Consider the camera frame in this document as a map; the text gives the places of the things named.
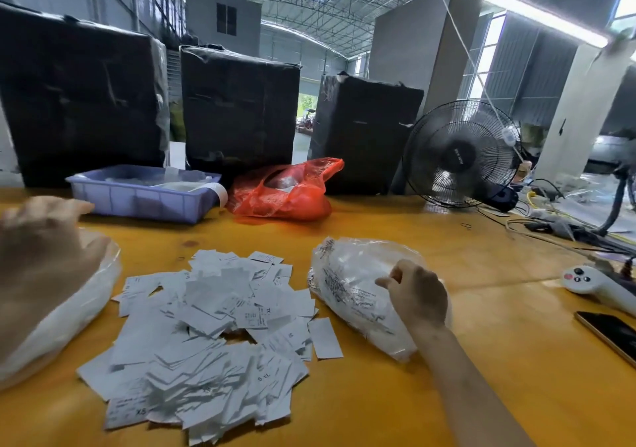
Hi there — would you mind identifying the clear plastic bag black print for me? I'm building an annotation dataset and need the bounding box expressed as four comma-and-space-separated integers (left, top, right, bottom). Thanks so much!
308, 238, 453, 363

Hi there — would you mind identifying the large clear bag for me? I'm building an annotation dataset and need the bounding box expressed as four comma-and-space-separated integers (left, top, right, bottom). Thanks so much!
0, 228, 123, 391

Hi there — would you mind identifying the large black wrapped bale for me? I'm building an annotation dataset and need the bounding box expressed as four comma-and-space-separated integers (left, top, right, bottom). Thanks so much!
180, 45, 302, 185
0, 2, 171, 191
308, 74, 425, 197

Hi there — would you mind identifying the person's left hand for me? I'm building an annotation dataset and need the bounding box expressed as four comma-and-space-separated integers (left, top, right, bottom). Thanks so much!
0, 195, 111, 363

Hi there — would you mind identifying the bundle of cables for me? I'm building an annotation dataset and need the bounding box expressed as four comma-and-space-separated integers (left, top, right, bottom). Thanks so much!
477, 178, 636, 264

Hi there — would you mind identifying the blue plastic bin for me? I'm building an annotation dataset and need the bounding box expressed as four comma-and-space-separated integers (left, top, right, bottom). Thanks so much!
66, 165, 230, 225

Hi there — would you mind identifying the pile of white labels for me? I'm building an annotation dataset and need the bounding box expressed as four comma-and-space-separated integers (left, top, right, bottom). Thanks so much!
78, 249, 345, 447

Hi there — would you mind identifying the black smartphone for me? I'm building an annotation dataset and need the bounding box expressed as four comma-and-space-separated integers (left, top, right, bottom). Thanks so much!
574, 309, 636, 369

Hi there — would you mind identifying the red plastic bag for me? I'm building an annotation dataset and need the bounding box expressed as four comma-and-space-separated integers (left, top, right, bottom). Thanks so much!
227, 157, 346, 223

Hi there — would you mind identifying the person's right forearm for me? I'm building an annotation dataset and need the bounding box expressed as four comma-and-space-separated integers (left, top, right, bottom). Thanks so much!
412, 324, 538, 447

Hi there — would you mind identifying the white round remote control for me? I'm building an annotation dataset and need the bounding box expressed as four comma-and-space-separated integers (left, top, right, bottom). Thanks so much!
560, 265, 636, 318

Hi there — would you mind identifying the black table fan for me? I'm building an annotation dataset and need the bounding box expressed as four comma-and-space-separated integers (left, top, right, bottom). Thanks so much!
402, 98, 525, 210

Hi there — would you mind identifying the person's right hand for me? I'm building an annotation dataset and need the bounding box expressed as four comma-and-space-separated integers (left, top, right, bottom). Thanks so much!
374, 259, 451, 340

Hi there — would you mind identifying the grey cabin with window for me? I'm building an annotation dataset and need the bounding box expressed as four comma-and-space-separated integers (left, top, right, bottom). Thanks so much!
185, 0, 264, 57

